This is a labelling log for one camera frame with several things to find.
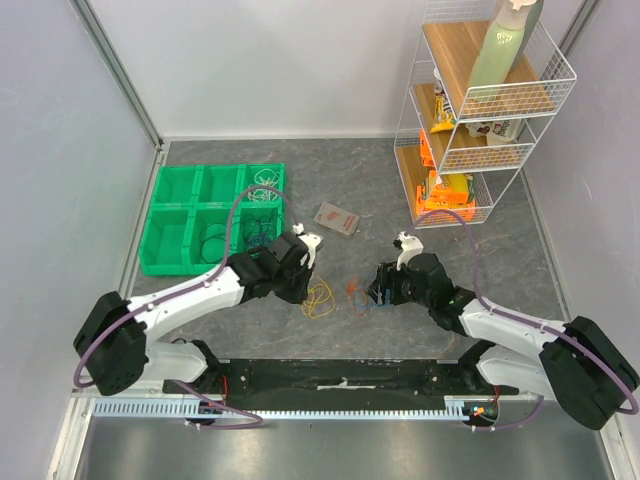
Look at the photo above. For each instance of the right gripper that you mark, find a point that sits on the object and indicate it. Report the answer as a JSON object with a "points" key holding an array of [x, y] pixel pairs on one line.
{"points": [[383, 286]]}

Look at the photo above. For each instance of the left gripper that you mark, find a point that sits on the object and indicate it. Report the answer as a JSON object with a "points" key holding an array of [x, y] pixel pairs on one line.
{"points": [[300, 293]]}

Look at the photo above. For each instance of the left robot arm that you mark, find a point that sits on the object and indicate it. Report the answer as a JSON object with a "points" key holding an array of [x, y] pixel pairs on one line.
{"points": [[120, 342]]}

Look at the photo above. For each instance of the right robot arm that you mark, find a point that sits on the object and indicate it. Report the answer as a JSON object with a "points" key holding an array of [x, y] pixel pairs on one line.
{"points": [[573, 364]]}

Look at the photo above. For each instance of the small grey red box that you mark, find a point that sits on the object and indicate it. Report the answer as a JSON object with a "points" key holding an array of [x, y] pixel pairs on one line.
{"points": [[337, 219]]}

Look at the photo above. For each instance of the orange snack box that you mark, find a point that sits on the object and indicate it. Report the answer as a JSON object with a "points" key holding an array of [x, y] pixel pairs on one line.
{"points": [[427, 201]]}

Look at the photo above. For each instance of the green compartment tray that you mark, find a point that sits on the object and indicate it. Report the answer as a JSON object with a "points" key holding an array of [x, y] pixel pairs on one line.
{"points": [[193, 207]]}

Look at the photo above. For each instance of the yellow snack pack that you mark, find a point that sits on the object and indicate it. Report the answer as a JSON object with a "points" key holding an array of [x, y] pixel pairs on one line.
{"points": [[455, 188]]}

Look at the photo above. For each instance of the yellow snack bag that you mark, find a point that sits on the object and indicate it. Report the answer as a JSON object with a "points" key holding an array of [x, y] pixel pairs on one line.
{"points": [[444, 118]]}

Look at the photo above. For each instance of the white snack package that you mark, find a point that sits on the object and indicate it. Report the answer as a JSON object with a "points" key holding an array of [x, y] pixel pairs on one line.
{"points": [[496, 133]]}

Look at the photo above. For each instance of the green spray bottle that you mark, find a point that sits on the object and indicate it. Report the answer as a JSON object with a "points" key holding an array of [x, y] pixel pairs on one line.
{"points": [[503, 46]]}

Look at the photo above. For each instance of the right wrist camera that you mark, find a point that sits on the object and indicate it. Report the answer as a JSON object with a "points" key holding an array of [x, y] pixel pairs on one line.
{"points": [[408, 246]]}

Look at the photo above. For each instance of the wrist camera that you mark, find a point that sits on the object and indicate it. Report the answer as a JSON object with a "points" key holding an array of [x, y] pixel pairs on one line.
{"points": [[408, 246], [312, 243]]}

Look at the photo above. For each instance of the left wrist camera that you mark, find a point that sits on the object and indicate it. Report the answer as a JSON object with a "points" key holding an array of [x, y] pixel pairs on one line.
{"points": [[312, 243]]}

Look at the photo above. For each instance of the grey slotted cable duct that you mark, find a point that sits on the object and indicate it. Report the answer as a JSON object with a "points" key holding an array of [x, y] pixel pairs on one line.
{"points": [[192, 408]]}

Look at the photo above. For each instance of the white wire shelf rack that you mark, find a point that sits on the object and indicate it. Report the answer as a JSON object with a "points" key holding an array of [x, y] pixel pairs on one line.
{"points": [[459, 147]]}

